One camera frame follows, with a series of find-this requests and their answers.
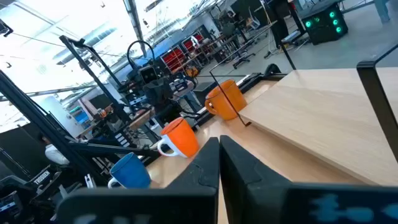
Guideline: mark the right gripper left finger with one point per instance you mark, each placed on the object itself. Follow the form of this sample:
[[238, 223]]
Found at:
[[189, 199]]

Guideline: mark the black Trossen-labelled equipment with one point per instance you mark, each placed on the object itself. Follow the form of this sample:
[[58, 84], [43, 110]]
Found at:
[[40, 179]]

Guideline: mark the black desk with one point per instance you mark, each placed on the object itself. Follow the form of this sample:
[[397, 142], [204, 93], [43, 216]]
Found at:
[[280, 18]]

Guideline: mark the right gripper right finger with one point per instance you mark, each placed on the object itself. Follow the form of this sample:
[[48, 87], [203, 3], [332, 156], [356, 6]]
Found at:
[[248, 193]]

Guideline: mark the black office chair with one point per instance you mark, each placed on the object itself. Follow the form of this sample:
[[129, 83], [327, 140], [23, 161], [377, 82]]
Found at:
[[242, 57]]

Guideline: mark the red bin rack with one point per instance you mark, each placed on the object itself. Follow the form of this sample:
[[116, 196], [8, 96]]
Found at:
[[172, 59], [192, 42]]

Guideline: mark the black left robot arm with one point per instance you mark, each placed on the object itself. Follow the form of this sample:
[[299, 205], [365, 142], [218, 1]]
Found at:
[[133, 76]]

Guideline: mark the person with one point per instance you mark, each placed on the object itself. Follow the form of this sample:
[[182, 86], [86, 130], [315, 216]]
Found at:
[[56, 155]]

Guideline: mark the black aluminium camera gantry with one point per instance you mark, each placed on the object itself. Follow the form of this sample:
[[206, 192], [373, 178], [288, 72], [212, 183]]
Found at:
[[31, 112]]

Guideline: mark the orange mug black rim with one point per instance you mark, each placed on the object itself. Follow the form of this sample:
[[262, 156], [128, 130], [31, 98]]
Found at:
[[220, 105]]

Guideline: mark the black computer tower green fans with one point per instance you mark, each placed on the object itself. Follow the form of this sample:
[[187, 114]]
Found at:
[[323, 31]]

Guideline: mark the blue table leg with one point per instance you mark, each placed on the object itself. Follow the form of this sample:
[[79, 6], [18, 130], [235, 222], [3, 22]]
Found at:
[[382, 11]]

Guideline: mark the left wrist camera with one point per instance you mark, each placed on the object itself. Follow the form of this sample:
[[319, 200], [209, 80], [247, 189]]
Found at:
[[148, 74]]

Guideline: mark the blue storage bin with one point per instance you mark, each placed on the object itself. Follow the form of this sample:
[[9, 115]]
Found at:
[[81, 116]]

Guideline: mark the wooden shelf black metal legs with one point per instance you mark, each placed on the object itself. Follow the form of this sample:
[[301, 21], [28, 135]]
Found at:
[[311, 118]]

